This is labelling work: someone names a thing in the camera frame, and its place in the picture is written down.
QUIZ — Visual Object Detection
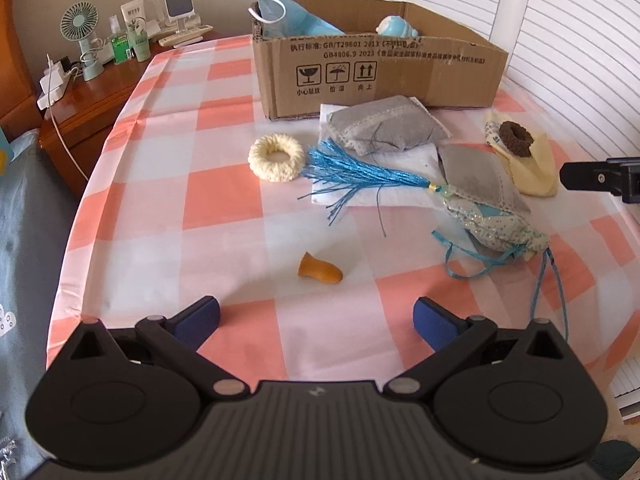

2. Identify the grey cloth pouch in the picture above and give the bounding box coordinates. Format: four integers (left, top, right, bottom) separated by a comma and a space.
437, 145, 532, 216

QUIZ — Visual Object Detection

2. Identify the orange rubber finger cot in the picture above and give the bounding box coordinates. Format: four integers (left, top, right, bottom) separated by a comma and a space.
298, 254, 344, 283

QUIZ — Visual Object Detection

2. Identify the blue and white toy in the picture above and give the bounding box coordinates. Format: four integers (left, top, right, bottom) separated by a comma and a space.
375, 15, 422, 41

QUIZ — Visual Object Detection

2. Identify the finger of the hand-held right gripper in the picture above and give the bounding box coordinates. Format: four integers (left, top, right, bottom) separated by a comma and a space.
559, 157, 640, 205

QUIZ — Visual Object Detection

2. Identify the white cable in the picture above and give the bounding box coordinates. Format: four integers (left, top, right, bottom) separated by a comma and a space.
45, 105, 91, 181

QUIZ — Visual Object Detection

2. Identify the wooden nightstand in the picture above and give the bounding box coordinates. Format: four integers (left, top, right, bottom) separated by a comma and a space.
0, 30, 221, 198

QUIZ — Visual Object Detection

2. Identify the white charger plug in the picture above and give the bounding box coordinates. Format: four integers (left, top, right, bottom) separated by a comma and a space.
45, 55, 71, 81

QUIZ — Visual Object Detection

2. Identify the white louvred wardrobe door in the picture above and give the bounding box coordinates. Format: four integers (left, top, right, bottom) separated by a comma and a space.
287, 0, 640, 161

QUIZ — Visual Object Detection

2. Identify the green desk fan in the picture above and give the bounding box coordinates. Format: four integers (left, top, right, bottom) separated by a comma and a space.
61, 1, 105, 82

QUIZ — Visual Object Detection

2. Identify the white stand mirror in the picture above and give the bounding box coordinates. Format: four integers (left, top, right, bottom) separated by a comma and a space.
164, 0, 193, 33

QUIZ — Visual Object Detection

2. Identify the cardboard box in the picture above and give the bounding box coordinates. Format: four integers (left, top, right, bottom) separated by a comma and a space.
249, 0, 510, 122

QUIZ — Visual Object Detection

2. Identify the green sanitizer bottle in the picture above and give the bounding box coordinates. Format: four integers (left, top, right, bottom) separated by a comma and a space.
107, 16, 132, 65

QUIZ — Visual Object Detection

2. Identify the cream knitted hair scrunchie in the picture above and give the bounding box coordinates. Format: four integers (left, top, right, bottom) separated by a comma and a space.
248, 135, 305, 182

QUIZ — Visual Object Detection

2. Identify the blue-grey bedding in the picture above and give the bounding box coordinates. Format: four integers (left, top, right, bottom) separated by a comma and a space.
0, 127, 81, 480

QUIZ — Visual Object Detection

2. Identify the blue face mask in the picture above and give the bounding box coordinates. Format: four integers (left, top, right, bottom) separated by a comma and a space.
248, 0, 346, 39

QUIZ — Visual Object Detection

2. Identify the white and green tube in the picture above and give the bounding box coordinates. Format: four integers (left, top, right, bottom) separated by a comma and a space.
120, 0, 151, 62

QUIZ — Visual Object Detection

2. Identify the floral drawstring pouch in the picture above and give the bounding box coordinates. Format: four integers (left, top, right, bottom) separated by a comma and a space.
432, 187, 571, 341

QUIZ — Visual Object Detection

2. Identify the yellow lens cloth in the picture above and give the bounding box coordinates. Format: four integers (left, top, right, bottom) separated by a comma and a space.
482, 112, 558, 196

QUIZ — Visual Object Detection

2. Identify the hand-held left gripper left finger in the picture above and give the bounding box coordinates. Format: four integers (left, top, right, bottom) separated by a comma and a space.
67, 296, 251, 402

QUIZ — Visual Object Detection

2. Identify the brown hair scrunchie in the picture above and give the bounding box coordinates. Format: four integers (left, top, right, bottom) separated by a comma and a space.
497, 121, 536, 159

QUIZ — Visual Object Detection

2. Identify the white tissue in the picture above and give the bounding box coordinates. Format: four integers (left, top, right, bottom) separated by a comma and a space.
311, 102, 451, 209

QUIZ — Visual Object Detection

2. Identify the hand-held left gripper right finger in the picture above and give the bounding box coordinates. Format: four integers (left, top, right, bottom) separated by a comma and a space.
382, 296, 571, 402

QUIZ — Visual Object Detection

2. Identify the wooden headboard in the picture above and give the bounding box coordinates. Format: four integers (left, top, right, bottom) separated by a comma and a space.
0, 0, 43, 128

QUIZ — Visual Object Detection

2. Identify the white power strip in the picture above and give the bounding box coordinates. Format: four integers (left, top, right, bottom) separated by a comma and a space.
36, 62, 76, 109

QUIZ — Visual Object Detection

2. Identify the grey lace-trimmed sachet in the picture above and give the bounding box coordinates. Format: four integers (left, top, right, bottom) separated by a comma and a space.
327, 95, 451, 155

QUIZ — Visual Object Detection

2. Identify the blue tassel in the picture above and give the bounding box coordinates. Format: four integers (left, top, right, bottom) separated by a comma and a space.
298, 139, 453, 238

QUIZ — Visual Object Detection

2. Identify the white remote control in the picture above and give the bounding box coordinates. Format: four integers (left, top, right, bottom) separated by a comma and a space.
159, 27, 213, 49

